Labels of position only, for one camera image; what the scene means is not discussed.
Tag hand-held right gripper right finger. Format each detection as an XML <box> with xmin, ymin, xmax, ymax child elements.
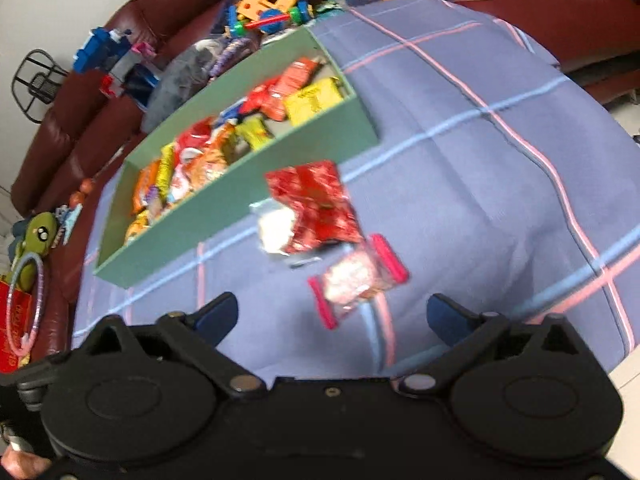
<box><xmin>395</xmin><ymin>292</ymin><xmax>598</xmax><ymax>396</ymax></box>

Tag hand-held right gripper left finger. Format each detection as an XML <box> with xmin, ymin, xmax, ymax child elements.
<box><xmin>80</xmin><ymin>291</ymin><xmax>268</xmax><ymax>398</ymax></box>

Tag green cardboard box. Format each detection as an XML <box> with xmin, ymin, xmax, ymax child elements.
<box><xmin>93</xmin><ymin>26</ymin><xmax>381</xmax><ymax>289</ymax></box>

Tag clear pink-ended candy packet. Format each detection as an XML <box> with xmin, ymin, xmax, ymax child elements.
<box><xmin>307</xmin><ymin>233</ymin><xmax>410</xmax><ymax>331</ymax></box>

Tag red foil snack packet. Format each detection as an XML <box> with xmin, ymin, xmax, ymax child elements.
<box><xmin>249</xmin><ymin>160</ymin><xmax>364</xmax><ymax>259</ymax></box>

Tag pile of mixed snacks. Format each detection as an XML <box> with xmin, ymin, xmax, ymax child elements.
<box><xmin>122</xmin><ymin>57</ymin><xmax>347</xmax><ymax>247</ymax></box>

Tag person's left hand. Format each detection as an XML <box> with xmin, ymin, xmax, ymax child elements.
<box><xmin>0</xmin><ymin>447</ymin><xmax>52</xmax><ymax>480</ymax></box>

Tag red gift box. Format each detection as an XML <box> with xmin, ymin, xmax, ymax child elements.
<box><xmin>0</xmin><ymin>280</ymin><xmax>40</xmax><ymax>375</ymax></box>

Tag blue checked blanket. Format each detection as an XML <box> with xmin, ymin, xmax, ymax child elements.
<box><xmin>70</xmin><ymin>0</ymin><xmax>639</xmax><ymax>382</ymax></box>

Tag green turtle plush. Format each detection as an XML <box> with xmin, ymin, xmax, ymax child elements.
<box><xmin>7</xmin><ymin>211</ymin><xmax>62</xmax><ymax>272</ymax></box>

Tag orange bead toy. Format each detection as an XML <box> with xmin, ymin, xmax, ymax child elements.
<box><xmin>69</xmin><ymin>177</ymin><xmax>97</xmax><ymax>208</ymax></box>

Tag grey plush toy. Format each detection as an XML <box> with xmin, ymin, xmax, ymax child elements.
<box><xmin>141</xmin><ymin>41</ymin><xmax>227</xmax><ymax>134</ymax></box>

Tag dark red sofa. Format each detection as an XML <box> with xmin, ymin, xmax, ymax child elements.
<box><xmin>9</xmin><ymin>0</ymin><xmax>640</xmax><ymax>376</ymax></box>

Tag blue robot toy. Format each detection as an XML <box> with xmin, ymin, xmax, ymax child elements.
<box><xmin>71</xmin><ymin>26</ymin><xmax>162</xmax><ymax>112</ymax></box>

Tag pink and blue ring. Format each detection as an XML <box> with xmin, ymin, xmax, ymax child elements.
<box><xmin>5</xmin><ymin>254</ymin><xmax>47</xmax><ymax>357</ymax></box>

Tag black wire stand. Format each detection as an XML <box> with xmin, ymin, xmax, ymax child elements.
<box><xmin>10</xmin><ymin>48</ymin><xmax>69</xmax><ymax>124</ymax></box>

